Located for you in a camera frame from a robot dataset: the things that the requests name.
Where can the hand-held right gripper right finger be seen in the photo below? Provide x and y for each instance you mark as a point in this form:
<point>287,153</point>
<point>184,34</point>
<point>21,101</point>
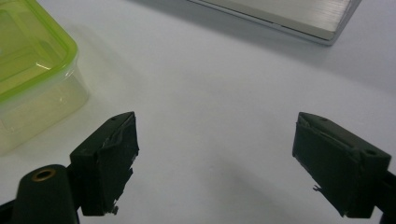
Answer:
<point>336,168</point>

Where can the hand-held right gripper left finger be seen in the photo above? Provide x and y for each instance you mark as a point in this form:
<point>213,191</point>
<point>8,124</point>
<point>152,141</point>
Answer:
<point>106,168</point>

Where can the clear container with green lid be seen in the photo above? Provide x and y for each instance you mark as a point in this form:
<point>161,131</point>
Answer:
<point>31,77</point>

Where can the flat silver metal box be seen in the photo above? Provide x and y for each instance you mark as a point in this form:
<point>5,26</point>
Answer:
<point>286,15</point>

